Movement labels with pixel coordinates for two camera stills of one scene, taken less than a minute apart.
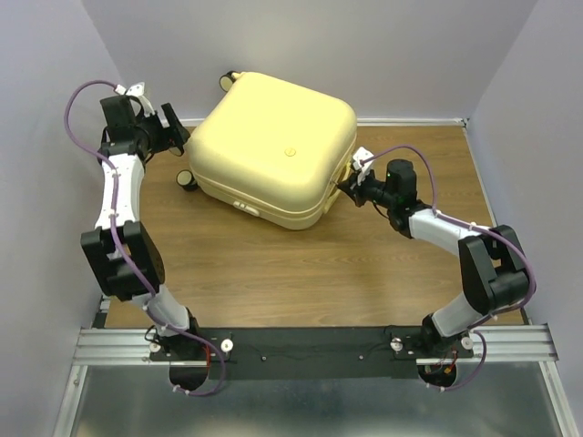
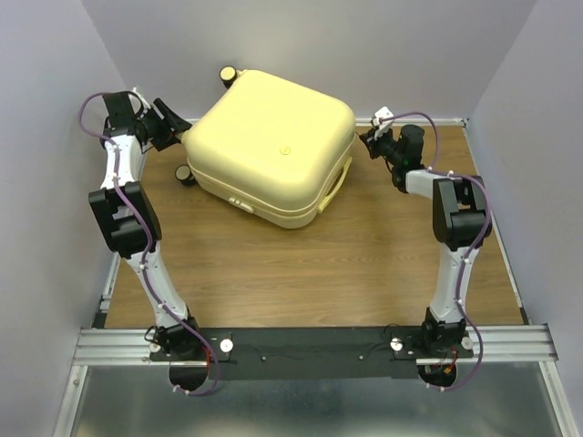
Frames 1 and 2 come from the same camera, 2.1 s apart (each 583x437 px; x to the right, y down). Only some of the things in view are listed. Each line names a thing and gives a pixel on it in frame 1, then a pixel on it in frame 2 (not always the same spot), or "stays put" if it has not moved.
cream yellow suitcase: x=271 y=151 stays put
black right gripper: x=352 y=189 to x=372 y=144
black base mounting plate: x=302 y=353 stays put
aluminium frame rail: x=492 y=344 stays put
